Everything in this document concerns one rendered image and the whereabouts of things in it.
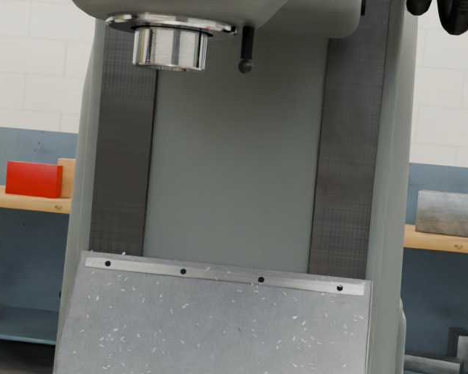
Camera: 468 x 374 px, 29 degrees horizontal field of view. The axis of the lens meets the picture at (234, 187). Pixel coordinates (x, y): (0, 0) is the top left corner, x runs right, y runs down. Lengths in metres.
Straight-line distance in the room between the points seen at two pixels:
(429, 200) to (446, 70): 0.84
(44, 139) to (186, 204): 4.10
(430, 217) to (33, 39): 2.36
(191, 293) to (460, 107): 3.94
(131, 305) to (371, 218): 0.27
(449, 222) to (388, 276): 3.30
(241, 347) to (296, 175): 0.19
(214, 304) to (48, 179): 3.52
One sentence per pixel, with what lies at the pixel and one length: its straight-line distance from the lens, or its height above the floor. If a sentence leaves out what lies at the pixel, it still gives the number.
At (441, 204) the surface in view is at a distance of 4.28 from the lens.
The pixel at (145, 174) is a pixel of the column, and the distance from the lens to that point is 0.97.
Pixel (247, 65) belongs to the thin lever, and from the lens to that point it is 0.58.
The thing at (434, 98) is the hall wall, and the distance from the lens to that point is 4.80.
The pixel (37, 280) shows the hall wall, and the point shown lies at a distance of 5.11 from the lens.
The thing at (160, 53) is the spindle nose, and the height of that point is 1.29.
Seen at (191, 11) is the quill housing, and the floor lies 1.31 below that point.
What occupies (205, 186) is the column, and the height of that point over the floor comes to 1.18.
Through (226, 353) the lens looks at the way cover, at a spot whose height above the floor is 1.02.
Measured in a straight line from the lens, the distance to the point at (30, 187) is 4.47.
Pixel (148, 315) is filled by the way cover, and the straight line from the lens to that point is 0.95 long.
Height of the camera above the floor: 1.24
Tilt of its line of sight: 3 degrees down
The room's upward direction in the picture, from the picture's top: 5 degrees clockwise
